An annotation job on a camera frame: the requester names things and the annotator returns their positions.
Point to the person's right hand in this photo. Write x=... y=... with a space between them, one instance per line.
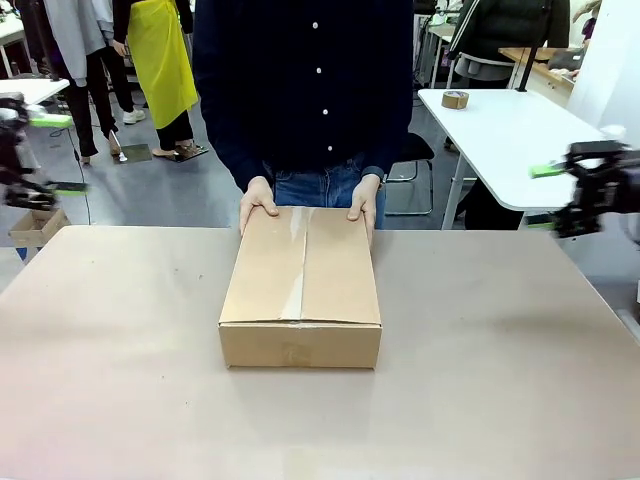
x=256 y=200

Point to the small open cardboard box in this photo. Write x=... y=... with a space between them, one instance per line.
x=37 y=227

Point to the person in navy shirt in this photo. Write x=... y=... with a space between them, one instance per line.
x=305 y=85

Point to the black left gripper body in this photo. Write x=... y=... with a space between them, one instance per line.
x=12 y=160

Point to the person's left forearm navy sleeve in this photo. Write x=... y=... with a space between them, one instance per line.
x=385 y=150

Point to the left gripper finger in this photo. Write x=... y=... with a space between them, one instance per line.
x=47 y=120
x=45 y=192

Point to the large white side table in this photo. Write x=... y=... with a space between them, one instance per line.
x=505 y=145

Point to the person's left hand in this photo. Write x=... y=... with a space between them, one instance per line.
x=365 y=202

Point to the small white table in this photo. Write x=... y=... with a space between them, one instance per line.
x=30 y=89

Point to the person in grey hoodie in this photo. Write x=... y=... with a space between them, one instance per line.
x=82 y=60

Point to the black folding chair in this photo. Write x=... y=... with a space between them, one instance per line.
x=410 y=175

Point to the dark square floor plate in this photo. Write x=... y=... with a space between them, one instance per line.
x=134 y=152

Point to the wooden work table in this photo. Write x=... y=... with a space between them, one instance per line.
x=545 y=67

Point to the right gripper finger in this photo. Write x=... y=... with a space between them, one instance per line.
x=575 y=162
x=575 y=222

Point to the person in dark jacket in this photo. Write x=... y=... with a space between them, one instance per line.
x=505 y=30

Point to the person's right forearm navy sleeve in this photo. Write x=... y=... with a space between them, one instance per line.
x=235 y=160

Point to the brown cardboard shipping box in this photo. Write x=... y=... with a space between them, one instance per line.
x=300 y=280

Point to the black camera stand pole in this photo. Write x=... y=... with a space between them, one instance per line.
x=530 y=50

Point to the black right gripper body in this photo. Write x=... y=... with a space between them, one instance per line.
x=617 y=192

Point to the person in yellow apron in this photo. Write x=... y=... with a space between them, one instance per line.
x=162 y=65

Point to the brown packing tape roll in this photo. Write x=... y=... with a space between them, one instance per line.
x=455 y=100

